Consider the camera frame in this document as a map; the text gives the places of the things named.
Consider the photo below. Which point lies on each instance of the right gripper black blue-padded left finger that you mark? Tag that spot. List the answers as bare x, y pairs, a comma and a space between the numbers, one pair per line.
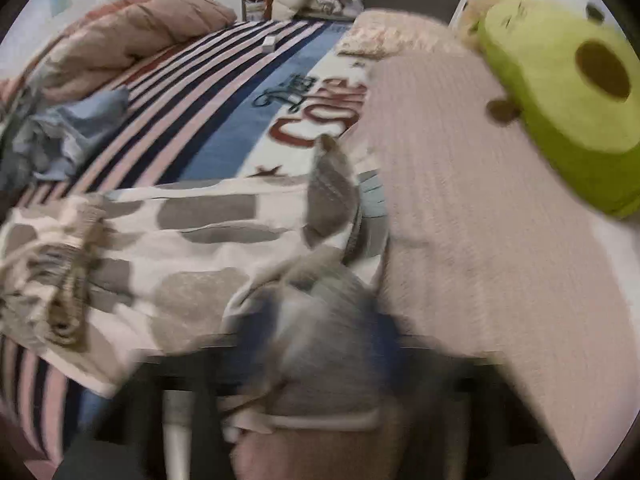
198, 377

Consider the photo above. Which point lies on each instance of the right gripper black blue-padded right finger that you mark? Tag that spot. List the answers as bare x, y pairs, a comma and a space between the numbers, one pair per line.
467, 422

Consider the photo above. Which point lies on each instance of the white grey patterned pants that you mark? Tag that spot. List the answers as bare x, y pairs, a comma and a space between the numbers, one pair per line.
95, 282

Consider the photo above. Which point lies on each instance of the pink ribbed knit blanket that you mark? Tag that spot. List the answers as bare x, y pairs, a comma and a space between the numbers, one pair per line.
491, 255

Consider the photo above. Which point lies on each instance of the blue denim clothes pile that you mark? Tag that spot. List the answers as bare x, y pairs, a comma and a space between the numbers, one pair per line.
51, 143

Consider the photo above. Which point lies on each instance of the green avocado plush toy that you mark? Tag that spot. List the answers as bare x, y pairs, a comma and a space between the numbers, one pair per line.
576, 85

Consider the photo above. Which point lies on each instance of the floral pink pillow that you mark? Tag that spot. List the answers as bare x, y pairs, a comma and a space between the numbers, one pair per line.
381, 33

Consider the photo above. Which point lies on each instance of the small white box on bed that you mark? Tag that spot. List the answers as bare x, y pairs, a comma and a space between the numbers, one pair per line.
269, 44

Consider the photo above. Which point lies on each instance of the tan plush toy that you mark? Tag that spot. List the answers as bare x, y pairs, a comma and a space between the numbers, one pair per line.
468, 23

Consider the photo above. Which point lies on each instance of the pink beige crumpled duvet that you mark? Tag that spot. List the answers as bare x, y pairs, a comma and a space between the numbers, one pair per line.
111, 37

